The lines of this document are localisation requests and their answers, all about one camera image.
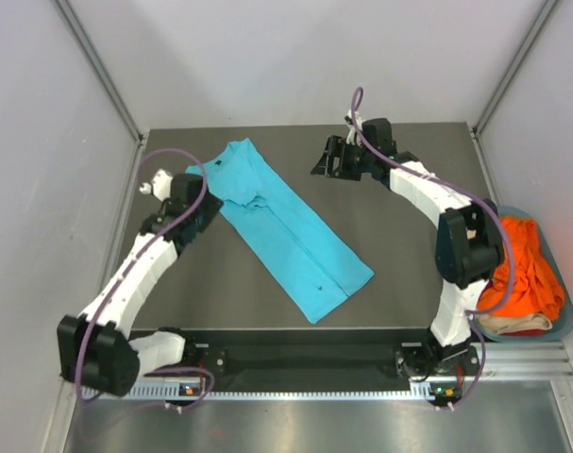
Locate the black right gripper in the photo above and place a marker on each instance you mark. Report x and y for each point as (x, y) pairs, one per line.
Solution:
(335, 147)

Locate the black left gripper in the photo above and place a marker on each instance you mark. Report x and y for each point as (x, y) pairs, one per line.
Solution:
(213, 205)

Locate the cyan t shirt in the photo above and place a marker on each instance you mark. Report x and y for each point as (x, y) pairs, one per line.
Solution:
(308, 260)

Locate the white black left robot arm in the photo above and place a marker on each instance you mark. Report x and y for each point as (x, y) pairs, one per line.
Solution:
(95, 347)

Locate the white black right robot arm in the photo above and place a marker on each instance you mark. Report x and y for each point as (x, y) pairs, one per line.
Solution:
(469, 246)

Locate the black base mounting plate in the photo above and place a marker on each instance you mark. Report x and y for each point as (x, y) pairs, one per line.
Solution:
(319, 359)

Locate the orange t shirt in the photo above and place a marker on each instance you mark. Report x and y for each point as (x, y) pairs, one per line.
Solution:
(536, 288)

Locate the red t shirt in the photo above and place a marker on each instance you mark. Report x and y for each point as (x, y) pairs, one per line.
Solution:
(527, 333)

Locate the blue laundry basket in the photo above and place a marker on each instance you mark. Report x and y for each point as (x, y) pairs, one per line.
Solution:
(564, 324)

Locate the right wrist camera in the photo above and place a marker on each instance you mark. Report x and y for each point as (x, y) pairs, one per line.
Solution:
(354, 123)

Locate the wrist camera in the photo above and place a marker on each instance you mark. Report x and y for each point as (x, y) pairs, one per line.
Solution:
(354, 123)
(159, 186)

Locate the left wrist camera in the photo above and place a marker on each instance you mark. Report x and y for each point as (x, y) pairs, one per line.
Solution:
(159, 186)

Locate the white slotted cable duct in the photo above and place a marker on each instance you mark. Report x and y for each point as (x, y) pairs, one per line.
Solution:
(188, 389)

